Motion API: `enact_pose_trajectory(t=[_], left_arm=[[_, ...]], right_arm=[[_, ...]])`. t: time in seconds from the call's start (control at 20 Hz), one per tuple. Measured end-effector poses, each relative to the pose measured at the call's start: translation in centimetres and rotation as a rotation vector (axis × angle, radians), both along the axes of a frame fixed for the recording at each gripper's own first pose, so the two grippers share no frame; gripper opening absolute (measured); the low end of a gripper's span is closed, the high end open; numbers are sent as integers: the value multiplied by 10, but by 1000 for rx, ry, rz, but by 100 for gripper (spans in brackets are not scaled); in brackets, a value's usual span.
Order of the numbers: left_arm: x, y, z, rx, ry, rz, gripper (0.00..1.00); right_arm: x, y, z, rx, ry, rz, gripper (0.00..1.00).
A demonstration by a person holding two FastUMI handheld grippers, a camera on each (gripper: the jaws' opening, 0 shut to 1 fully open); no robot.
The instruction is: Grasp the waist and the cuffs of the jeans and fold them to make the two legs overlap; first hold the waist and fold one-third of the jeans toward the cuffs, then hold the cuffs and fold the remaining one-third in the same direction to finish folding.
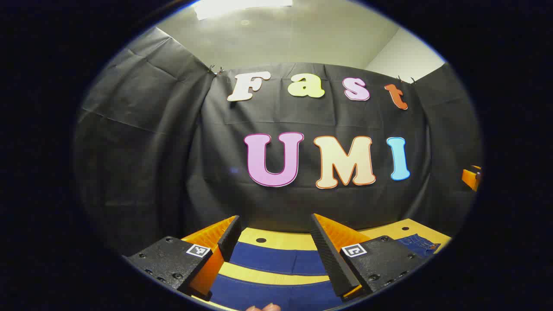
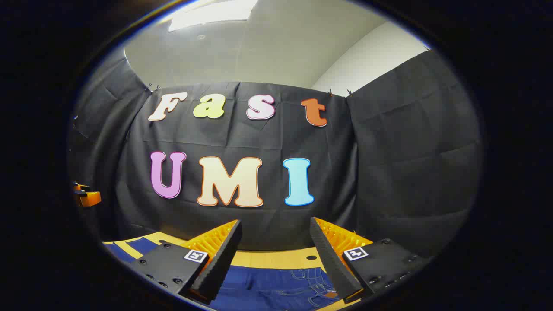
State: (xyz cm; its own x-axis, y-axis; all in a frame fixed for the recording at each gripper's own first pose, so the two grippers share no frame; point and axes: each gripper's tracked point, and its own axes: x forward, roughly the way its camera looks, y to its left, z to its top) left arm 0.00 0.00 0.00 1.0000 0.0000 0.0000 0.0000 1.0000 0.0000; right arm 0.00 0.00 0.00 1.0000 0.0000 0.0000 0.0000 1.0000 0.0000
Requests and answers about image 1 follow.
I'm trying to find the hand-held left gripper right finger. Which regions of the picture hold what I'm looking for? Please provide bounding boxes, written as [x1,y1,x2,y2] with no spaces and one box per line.
[310,213,428,302]

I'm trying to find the ceiling light panel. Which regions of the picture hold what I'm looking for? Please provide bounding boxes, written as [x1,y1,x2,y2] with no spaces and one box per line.
[193,0,293,21]

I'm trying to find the black backdrop cloth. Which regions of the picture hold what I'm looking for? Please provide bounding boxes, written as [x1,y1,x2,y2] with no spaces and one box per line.
[73,27,482,255]

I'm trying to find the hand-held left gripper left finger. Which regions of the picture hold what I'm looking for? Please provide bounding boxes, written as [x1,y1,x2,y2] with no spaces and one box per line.
[122,215,242,301]

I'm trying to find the blue denim jeans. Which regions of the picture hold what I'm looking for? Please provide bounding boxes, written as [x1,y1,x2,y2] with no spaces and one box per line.
[209,233,442,311]

